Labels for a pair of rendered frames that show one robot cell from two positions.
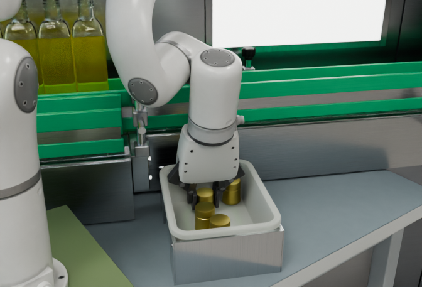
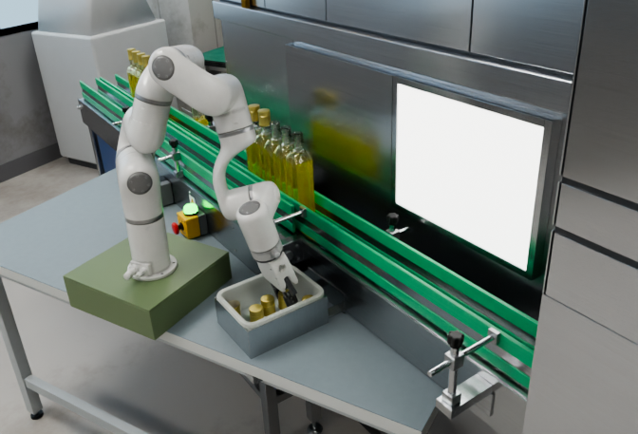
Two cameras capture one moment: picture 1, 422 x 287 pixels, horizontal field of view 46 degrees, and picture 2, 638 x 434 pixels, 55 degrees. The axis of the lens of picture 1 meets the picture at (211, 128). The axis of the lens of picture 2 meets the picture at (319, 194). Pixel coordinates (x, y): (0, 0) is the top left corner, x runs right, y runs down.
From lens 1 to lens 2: 1.31 m
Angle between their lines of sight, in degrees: 60
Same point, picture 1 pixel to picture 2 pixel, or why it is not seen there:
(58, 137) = not seen: hidden behind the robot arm
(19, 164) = (134, 213)
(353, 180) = (403, 371)
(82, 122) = not seen: hidden behind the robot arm
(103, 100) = (285, 205)
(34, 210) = (141, 235)
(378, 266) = not seen: outside the picture
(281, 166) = (367, 319)
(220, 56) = (250, 208)
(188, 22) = (382, 175)
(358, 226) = (328, 385)
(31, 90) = (138, 185)
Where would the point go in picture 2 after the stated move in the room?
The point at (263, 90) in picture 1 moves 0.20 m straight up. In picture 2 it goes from (363, 251) to (361, 173)
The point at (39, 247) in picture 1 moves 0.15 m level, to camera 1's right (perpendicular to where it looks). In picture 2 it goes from (145, 252) to (157, 282)
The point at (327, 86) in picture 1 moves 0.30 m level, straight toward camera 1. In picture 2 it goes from (401, 276) to (263, 295)
